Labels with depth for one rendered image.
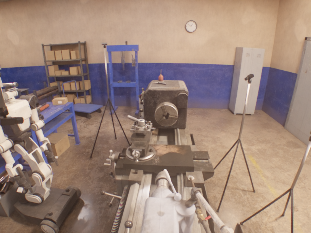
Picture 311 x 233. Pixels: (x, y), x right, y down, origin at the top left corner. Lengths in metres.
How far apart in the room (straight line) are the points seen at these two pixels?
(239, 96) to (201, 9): 2.59
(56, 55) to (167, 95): 4.36
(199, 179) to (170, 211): 0.65
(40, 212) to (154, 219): 1.76
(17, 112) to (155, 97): 1.38
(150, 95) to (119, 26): 3.67
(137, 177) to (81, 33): 5.03
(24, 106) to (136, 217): 1.36
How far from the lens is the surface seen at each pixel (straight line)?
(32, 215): 2.41
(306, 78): 4.70
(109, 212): 2.35
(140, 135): 1.55
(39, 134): 2.17
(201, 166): 1.54
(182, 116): 2.13
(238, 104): 5.35
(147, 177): 1.46
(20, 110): 1.87
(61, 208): 2.29
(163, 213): 0.80
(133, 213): 1.23
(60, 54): 5.81
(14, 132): 1.91
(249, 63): 5.21
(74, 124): 3.64
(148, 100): 2.08
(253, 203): 2.65
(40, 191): 2.30
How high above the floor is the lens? 1.79
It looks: 22 degrees down
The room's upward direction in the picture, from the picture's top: straight up
